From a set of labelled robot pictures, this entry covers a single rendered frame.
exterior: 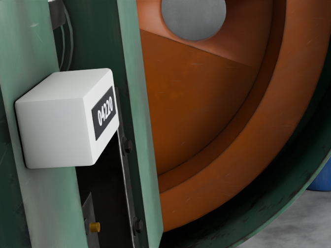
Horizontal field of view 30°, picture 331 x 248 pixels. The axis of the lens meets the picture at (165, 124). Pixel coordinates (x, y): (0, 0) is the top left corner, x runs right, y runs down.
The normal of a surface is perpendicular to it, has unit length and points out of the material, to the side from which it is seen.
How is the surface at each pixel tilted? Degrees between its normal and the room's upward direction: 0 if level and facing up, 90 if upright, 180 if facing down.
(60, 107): 90
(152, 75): 90
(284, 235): 0
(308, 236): 0
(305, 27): 90
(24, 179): 90
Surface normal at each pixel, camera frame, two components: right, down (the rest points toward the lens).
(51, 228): 0.99, -0.06
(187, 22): -0.13, 0.31
